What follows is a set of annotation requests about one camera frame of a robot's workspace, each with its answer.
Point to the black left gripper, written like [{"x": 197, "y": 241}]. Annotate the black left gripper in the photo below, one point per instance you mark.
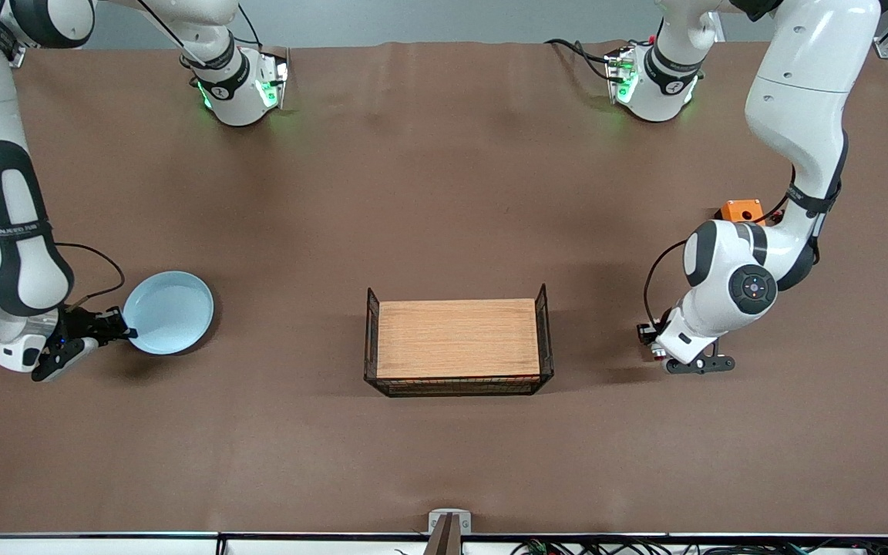
[{"x": 650, "y": 333}]

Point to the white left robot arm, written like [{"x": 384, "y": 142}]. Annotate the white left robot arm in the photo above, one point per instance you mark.
[{"x": 798, "y": 100}]

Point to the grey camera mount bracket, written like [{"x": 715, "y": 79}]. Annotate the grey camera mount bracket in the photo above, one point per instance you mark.
[{"x": 449, "y": 524}]

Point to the orange button enclosure box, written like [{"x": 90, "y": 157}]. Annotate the orange button enclosure box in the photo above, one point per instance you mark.
[{"x": 741, "y": 210}]

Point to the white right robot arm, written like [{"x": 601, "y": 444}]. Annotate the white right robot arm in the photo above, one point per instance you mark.
[{"x": 16, "y": 247}]

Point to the light blue round plate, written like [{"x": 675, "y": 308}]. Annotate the light blue round plate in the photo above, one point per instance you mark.
[{"x": 169, "y": 312}]

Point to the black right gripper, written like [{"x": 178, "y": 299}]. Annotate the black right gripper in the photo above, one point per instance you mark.
[{"x": 80, "y": 322}]

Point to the table cover sheet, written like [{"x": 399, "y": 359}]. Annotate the table cover sheet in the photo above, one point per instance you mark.
[{"x": 444, "y": 193}]

